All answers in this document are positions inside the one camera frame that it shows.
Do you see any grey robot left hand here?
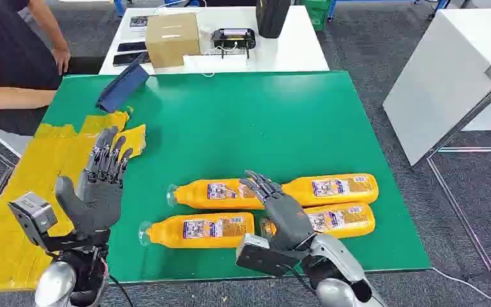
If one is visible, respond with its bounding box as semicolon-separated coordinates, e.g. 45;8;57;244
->
54;125;134;240

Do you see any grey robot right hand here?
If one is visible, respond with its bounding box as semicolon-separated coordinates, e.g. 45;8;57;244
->
240;170;316;253

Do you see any orange drink bottle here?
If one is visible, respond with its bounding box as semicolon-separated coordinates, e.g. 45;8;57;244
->
138;212;256;249
281;173;379;208
166;178;265;211
260;201;376;239

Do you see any yellow plastic sheet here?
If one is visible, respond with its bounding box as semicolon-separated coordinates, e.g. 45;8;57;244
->
0;110;147;294

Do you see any green table mat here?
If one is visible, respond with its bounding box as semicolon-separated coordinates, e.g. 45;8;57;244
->
41;70;432;284

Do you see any blue tablet stand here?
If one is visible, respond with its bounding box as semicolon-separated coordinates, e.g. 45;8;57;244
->
96;52;150;114

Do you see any black smartphone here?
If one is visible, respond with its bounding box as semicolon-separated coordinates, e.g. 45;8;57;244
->
116;41;147;53
112;51;152;67

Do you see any person's hand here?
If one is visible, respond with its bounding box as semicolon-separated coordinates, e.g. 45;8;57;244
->
51;41;72;76

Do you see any white table with box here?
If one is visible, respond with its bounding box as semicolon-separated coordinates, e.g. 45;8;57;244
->
98;5;330;77

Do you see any person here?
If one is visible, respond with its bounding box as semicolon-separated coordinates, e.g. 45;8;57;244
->
0;0;72;138

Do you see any brown cardboard box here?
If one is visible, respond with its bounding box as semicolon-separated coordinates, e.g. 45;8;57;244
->
144;12;201;69

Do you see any black electronic device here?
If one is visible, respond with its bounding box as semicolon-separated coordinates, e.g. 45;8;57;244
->
210;28;258;59

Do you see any black bag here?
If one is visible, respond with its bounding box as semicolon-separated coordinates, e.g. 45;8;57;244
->
255;0;292;40

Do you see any green plastic crate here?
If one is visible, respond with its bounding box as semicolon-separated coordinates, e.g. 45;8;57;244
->
299;0;332;32

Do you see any bare white table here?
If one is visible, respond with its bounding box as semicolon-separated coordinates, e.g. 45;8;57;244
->
382;8;491;167

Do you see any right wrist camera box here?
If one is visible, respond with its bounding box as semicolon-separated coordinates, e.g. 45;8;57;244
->
235;234;304;279

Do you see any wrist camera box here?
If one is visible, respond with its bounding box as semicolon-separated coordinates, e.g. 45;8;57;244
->
235;234;304;279
8;191;59;249

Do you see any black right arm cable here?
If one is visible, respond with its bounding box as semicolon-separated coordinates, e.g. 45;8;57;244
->
283;264;319;297

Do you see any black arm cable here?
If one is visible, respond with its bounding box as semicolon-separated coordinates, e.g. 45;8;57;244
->
108;273;136;307
283;264;319;297

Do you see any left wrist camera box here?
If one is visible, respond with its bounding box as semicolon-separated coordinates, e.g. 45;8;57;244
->
8;191;59;249

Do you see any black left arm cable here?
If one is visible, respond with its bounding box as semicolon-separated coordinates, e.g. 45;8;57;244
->
108;273;136;307

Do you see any white floor cable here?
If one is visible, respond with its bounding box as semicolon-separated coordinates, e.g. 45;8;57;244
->
431;265;491;303

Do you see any steel bench frame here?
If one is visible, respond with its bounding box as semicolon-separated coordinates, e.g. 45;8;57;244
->
410;86;491;272

